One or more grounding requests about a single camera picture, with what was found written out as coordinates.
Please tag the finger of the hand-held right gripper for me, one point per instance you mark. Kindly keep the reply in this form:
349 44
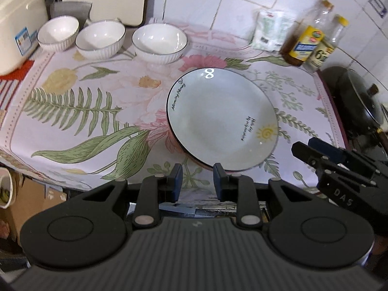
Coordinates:
309 153
326 148

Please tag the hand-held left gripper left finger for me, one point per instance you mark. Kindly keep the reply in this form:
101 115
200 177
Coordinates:
177 183

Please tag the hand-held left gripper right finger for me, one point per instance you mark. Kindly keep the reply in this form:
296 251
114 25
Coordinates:
218 183

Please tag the white plate with sun print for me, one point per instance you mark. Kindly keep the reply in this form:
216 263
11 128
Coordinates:
218 118

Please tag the white ribbed bowl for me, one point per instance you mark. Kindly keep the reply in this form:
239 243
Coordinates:
57 33
100 39
159 42

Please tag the black cooking pot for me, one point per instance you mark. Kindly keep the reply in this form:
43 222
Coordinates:
342 97

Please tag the glass pot lid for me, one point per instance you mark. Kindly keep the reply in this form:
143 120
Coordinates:
366 100

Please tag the clear vinegar bottle yellow cap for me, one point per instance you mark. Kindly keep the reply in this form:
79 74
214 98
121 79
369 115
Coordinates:
326 51

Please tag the floral tablecloth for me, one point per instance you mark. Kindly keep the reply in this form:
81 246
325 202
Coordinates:
91 121

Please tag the brown sauce bottle yellow label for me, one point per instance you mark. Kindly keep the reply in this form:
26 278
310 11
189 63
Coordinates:
304 42

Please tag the clear plastic packet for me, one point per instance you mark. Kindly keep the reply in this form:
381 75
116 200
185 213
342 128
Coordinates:
289 27

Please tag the white plastic packet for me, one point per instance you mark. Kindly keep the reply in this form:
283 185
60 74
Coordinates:
268 30

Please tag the cardboard box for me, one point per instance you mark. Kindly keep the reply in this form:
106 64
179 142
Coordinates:
33 206

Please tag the white cup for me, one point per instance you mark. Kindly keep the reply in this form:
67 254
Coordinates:
5 188

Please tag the red striped cloth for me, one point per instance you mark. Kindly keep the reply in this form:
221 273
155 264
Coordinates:
12 88

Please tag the steel cleaver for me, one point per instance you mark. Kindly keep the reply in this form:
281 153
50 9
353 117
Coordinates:
71 9

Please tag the white rice cooker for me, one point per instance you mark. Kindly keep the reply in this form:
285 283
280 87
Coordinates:
18 21

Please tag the dark wall sticker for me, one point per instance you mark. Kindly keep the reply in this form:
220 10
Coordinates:
379 6

